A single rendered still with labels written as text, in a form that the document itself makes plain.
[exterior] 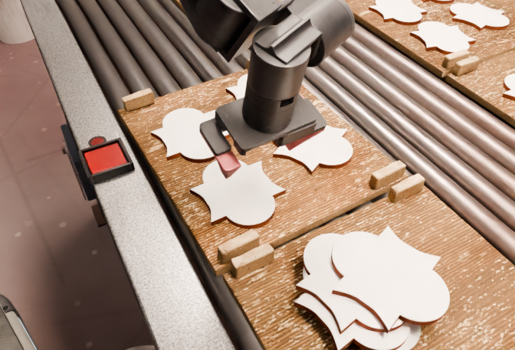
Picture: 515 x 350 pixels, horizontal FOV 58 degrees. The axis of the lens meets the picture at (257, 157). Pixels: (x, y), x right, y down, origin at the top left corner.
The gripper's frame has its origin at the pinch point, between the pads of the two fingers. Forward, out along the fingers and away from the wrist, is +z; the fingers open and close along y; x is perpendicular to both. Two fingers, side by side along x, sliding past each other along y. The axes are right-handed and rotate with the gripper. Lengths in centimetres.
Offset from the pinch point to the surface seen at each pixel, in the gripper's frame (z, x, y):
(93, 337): 114, 21, -34
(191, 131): 16.1, 18.0, -0.5
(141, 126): 18.8, 24.6, -7.3
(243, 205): 11.0, -0.9, -1.4
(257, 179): 12.0, 2.4, 3.2
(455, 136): 13.3, -5.6, 40.8
